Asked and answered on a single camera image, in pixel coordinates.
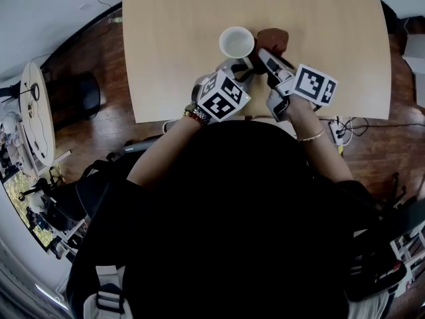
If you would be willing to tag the round white side table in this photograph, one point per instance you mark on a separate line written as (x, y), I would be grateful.
(38, 128)

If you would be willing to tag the green bottle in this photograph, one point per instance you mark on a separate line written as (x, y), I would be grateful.
(118, 20)

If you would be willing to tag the person's left forearm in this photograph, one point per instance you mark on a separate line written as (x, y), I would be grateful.
(159, 158)

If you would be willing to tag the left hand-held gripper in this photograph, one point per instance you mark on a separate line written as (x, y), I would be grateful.
(220, 98)

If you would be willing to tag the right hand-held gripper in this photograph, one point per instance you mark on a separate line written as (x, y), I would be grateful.
(313, 85)

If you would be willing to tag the white power strip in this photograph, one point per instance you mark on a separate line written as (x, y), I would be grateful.
(336, 133)

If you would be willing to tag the brown cloth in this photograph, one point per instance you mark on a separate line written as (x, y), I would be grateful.
(273, 40)

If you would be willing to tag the person's black shirt torso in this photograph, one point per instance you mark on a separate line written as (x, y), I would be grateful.
(229, 221)

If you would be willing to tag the black office chair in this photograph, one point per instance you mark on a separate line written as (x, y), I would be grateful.
(73, 194)

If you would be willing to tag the white cup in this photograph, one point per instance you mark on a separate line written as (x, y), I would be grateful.
(236, 42)

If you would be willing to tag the white cardboard boxes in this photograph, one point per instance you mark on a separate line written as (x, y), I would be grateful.
(415, 65)

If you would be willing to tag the black round stool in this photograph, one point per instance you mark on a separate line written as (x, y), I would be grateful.
(81, 98)

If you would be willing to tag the person's right forearm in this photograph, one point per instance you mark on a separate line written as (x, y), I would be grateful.
(325, 158)

